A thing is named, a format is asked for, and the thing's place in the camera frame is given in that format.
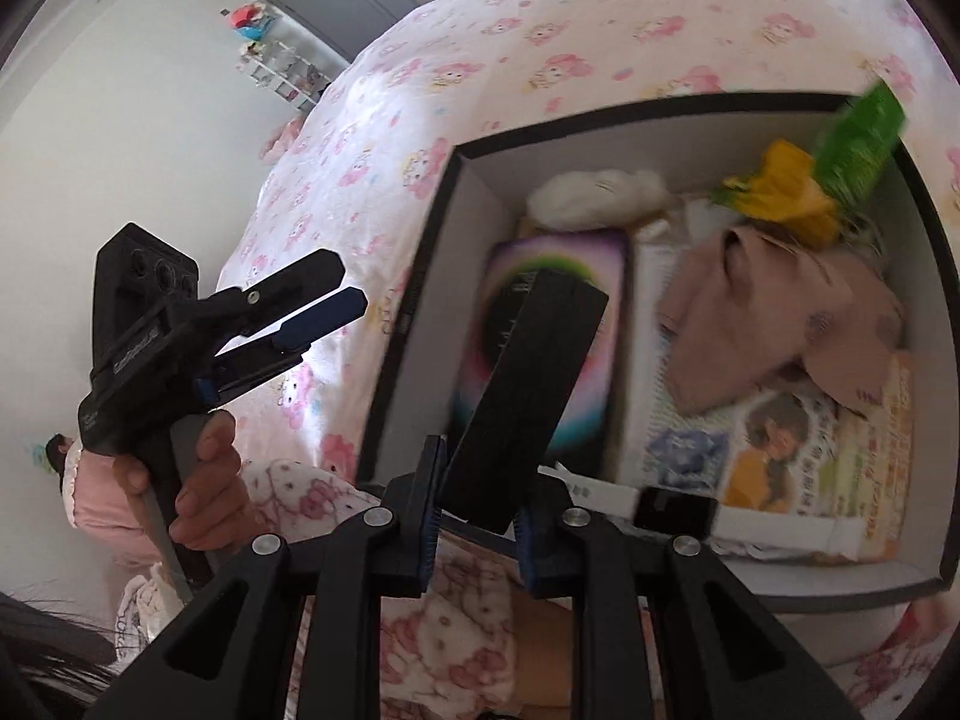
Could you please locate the pink dressed doll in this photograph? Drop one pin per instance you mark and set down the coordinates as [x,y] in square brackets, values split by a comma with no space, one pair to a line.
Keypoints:
[90,502]

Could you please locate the beige cloth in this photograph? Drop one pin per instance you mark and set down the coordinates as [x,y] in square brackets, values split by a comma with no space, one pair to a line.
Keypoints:
[750,315]

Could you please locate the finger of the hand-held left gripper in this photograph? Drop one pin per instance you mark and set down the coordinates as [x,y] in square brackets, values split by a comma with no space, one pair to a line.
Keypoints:
[330,311]
[292,281]

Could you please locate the white fluffy ball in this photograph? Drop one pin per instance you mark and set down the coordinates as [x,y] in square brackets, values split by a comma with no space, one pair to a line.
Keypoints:
[592,199]

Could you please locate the colourful toy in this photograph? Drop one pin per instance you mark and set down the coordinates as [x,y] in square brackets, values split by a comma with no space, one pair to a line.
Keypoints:
[247,21]

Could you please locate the person's dark hair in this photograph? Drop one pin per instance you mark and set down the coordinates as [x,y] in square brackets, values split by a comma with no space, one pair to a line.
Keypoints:
[45,652]

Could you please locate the black cardboard box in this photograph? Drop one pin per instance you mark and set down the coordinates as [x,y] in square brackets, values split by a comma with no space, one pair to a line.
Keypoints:
[450,255]

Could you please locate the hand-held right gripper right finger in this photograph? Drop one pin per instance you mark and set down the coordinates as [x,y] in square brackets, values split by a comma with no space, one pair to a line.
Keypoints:
[529,555]

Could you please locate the pink printed bedsheet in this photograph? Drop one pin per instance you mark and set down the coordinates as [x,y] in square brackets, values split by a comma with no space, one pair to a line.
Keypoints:
[600,30]

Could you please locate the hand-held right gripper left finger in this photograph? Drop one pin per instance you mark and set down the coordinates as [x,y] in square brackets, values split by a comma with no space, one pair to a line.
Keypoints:
[431,532]

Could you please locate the small black case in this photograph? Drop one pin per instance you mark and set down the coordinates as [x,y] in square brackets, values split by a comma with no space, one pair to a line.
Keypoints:
[525,390]

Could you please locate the green corn snack packet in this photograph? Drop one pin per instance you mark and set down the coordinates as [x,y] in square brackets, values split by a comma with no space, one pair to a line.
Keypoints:
[855,150]

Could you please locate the pink plush toy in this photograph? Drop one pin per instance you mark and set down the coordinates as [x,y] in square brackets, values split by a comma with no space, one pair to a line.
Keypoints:
[281,139]

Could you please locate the person's left hand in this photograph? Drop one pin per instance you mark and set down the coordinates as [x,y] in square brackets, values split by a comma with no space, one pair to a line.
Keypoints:
[217,495]

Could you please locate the white toy shelf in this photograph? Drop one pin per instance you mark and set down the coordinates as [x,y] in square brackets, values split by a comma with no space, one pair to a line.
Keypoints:
[285,71]

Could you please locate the iridescent box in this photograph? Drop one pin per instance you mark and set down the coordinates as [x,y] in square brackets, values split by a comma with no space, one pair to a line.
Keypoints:
[525,255]

